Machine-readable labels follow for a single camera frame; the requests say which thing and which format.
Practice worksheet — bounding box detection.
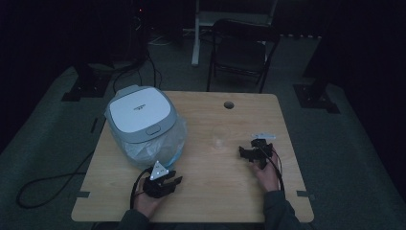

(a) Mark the white and grey rice cooker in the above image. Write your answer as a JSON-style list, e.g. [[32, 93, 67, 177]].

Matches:
[[104, 84, 178, 145]]

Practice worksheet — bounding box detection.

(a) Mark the grey tape strip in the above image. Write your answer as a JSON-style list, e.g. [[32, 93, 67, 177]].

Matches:
[[296, 190, 316, 201]]

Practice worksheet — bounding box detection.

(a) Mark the hand-held gripper black cable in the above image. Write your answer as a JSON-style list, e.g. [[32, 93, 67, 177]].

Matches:
[[129, 167, 153, 211], [259, 147, 286, 196]]

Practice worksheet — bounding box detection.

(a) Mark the person's right hand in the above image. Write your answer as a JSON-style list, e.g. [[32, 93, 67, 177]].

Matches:
[[253, 152, 282, 194]]

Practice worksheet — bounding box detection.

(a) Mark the left hand-held gripper black cable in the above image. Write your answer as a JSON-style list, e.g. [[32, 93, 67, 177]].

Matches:
[[129, 167, 153, 211]]

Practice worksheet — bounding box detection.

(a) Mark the black cable bundle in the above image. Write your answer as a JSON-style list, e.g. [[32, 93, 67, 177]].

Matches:
[[112, 47, 163, 94]]

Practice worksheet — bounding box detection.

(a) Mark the black stand base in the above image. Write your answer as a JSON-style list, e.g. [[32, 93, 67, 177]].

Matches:
[[60, 62, 112, 103], [292, 63, 341, 115]]

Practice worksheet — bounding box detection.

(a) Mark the person's left hand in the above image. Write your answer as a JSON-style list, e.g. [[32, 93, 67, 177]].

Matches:
[[132, 187, 168, 220]]

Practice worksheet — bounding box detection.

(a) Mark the right hand-held gripper black cable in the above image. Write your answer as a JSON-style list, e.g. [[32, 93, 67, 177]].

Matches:
[[259, 147, 286, 196]]

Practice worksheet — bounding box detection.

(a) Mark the black floor cable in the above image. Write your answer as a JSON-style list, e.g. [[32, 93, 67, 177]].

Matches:
[[15, 149, 97, 211]]

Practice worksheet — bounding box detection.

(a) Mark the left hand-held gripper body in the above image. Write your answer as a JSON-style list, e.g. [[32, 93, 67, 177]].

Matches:
[[142, 160, 177, 199]]

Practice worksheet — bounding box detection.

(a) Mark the black folding chair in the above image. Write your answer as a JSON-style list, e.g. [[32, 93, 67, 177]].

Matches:
[[206, 18, 282, 95]]

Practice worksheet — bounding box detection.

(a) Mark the clear plastic bag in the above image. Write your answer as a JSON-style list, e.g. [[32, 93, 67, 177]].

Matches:
[[109, 114, 190, 171]]

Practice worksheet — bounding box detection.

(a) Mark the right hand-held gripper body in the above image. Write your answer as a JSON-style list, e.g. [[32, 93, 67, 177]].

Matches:
[[249, 132, 278, 171]]

